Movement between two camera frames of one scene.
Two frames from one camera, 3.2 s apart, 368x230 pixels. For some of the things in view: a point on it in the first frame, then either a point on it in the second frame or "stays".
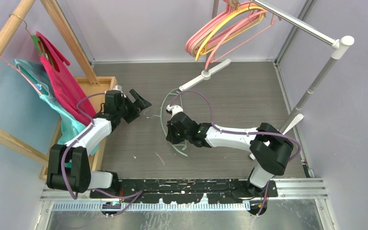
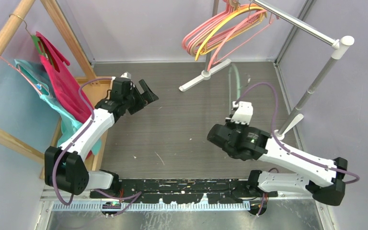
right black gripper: x=171 y=136 to x=230 y=124
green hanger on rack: x=35 y=38 stays
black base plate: x=187 y=191 stays
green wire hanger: x=182 y=144 to x=238 y=86
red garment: x=69 y=93 stays
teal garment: x=32 y=74 stays
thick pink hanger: x=234 y=8 to x=262 y=13
